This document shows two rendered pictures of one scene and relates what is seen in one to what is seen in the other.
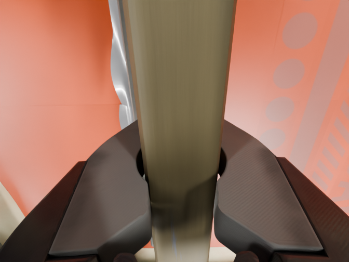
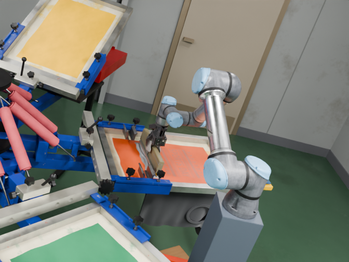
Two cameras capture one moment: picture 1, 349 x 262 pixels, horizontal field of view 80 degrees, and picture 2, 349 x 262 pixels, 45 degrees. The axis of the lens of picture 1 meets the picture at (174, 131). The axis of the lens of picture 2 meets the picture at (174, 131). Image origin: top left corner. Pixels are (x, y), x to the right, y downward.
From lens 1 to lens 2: 2.41 m
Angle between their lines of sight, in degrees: 93
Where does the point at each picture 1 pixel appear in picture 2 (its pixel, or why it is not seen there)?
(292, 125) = (165, 163)
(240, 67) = not seen: hidden behind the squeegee
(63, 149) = (132, 162)
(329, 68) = (165, 158)
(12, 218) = (120, 171)
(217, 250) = not seen: hidden behind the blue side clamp
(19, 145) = (125, 161)
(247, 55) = not seen: hidden behind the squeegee
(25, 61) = (129, 154)
